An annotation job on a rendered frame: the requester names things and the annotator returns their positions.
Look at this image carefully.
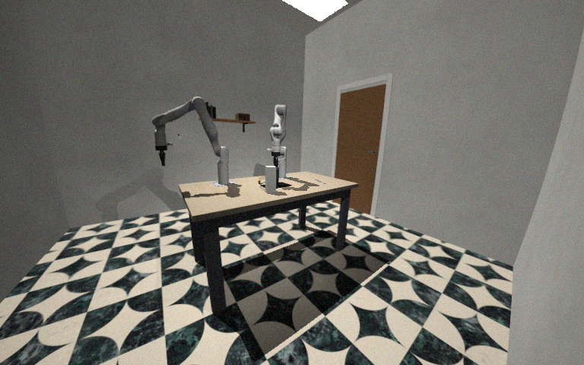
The black rectangular mat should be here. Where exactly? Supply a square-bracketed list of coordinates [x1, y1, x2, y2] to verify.
[276, 182, 292, 189]

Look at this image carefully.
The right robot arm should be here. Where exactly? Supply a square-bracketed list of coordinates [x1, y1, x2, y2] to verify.
[152, 97, 229, 185]

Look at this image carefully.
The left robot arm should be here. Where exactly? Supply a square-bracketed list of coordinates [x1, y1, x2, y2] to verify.
[268, 105, 287, 178]

